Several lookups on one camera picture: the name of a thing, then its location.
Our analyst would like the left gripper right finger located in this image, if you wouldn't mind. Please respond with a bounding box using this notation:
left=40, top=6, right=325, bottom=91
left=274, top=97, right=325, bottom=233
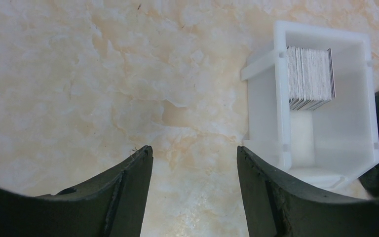
left=237, top=146, right=379, bottom=237

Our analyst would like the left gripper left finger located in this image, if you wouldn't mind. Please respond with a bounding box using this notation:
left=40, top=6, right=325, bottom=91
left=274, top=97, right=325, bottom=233
left=0, top=146, right=153, bottom=237

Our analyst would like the white translucent plastic card box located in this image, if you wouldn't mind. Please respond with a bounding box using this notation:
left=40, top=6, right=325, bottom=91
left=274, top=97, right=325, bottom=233
left=241, top=20, right=379, bottom=190

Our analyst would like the stack of grey cards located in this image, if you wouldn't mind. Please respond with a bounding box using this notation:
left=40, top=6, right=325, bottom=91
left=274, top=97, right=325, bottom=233
left=287, top=46, right=336, bottom=111

